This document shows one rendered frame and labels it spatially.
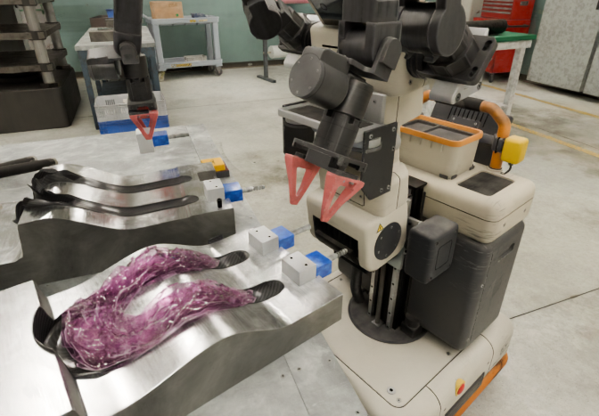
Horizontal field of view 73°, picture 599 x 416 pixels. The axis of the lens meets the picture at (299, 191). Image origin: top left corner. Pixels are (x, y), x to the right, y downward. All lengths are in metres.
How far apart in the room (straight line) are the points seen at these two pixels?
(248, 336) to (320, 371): 0.13
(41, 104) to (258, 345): 4.33
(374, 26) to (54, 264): 0.68
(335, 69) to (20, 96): 4.37
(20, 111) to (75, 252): 4.02
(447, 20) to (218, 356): 0.57
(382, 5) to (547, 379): 1.57
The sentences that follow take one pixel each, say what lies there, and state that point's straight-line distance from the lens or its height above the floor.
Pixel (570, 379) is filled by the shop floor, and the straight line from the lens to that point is 1.93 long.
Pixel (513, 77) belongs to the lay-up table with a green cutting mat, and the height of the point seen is 0.53.
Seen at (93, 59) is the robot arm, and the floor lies 1.15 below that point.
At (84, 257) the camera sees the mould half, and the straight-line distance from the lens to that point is 0.87.
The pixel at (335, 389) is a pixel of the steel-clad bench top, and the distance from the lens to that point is 0.62.
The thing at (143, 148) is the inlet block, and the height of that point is 0.92.
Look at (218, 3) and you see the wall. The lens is 7.34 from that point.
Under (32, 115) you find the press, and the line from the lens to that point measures 4.82.
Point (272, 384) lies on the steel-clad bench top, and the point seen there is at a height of 0.80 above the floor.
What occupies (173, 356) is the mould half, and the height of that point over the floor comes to 0.89.
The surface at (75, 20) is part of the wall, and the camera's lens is 7.26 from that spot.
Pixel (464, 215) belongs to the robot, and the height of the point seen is 0.76.
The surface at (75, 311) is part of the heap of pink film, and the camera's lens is 0.67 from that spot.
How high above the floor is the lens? 1.30
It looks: 27 degrees down
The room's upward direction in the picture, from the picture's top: straight up
